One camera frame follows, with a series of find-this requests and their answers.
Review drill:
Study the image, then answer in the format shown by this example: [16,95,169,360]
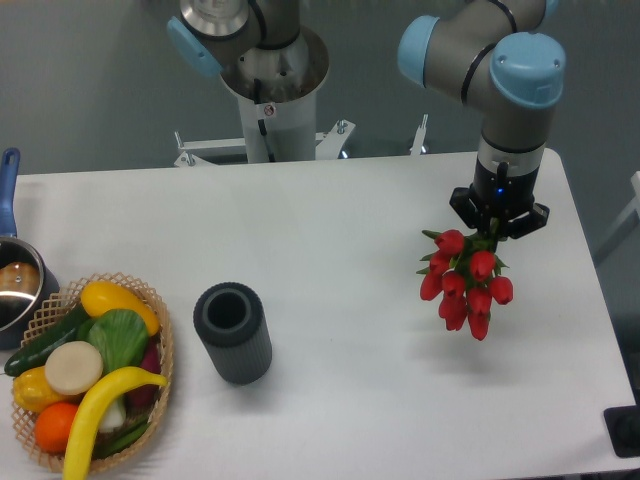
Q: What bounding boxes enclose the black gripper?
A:
[449,159,550,240]

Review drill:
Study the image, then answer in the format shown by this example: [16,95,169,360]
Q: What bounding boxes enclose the red tulip bouquet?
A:
[417,220,514,341]

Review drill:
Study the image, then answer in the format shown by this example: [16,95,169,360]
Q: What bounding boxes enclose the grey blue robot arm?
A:
[167,1,566,240]

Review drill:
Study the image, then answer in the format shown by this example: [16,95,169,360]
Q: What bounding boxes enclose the black device at table corner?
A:
[603,405,639,458]

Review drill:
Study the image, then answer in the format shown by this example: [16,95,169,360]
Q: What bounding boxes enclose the dark grey ribbed vase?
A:
[193,282,273,385]

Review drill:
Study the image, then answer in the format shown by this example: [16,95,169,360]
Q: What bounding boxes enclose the green bok choy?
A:
[75,308,150,434]

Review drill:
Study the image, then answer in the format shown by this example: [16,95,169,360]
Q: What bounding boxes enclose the purple sweet potato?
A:
[126,340,161,409]

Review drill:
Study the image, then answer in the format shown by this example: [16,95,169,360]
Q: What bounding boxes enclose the yellow bell pepper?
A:
[80,281,160,336]

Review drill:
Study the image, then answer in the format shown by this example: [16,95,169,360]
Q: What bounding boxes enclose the green bean pods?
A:
[93,417,149,459]

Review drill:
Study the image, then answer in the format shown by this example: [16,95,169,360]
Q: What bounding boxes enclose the woven wicker basket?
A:
[12,272,174,474]

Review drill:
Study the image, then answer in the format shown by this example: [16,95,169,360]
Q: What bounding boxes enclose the cream round radish slice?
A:
[44,341,103,395]

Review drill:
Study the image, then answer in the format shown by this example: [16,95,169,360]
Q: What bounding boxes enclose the dark green cucumber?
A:
[4,305,90,377]

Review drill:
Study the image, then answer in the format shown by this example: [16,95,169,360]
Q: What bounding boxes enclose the orange fruit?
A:
[34,402,78,454]

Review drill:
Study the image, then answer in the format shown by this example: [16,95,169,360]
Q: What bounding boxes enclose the long yellow squash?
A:
[62,366,169,480]

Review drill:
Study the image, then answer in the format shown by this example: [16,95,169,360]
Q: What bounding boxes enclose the white frame at right edge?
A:
[592,171,639,268]

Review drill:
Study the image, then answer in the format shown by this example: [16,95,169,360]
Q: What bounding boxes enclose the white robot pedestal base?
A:
[172,24,431,168]

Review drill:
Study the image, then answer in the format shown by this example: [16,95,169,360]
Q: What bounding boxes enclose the blue handled saucepan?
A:
[1,148,59,351]

